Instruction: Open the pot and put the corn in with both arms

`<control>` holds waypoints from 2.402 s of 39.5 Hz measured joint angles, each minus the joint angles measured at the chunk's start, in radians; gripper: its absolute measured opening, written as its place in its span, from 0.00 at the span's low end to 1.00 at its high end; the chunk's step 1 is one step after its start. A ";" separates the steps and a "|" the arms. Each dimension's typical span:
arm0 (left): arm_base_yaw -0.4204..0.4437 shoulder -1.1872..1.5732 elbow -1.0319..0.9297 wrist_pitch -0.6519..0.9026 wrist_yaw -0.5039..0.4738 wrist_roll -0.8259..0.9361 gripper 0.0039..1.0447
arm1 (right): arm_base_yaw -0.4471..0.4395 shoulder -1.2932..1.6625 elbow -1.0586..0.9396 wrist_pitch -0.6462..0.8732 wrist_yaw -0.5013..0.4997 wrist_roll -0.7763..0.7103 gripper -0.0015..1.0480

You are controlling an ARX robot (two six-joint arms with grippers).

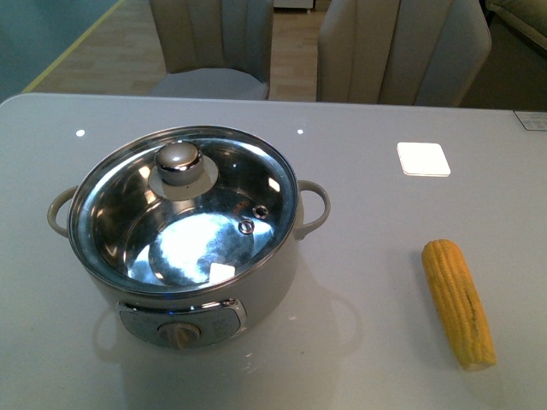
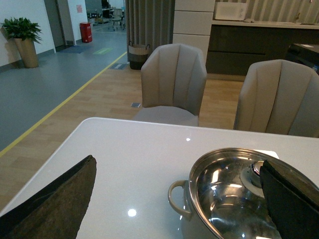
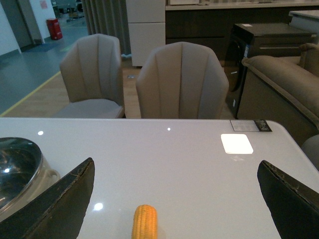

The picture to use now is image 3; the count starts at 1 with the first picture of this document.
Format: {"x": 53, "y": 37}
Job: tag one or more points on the grey curtain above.
{"x": 108, "y": 17}

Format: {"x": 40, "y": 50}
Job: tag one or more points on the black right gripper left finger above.
{"x": 58, "y": 212}

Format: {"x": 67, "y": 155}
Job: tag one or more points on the black appliance box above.
{"x": 252, "y": 39}

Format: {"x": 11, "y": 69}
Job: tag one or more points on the beige chair right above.
{"x": 182, "y": 81}

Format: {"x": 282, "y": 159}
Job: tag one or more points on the steel cooking pot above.
{"x": 24, "y": 174}

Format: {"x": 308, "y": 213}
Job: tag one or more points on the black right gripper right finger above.
{"x": 294, "y": 207}

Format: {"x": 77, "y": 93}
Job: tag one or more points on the yellow corn cob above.
{"x": 145, "y": 223}

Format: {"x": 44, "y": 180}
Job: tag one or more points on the white cabinet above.
{"x": 146, "y": 22}

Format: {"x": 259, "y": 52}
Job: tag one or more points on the red bin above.
{"x": 54, "y": 28}

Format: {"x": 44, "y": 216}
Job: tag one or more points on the beige chair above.
{"x": 182, "y": 81}
{"x": 92, "y": 74}

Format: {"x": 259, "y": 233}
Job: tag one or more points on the grey stool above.
{"x": 311, "y": 149}

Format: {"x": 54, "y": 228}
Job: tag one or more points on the dark kitchen counter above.
{"x": 212, "y": 27}

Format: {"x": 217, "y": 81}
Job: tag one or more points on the beige chair left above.
{"x": 92, "y": 74}

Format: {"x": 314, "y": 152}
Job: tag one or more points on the beige sofa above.
{"x": 284, "y": 90}

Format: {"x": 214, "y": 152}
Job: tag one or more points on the table label sticker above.
{"x": 250, "y": 125}

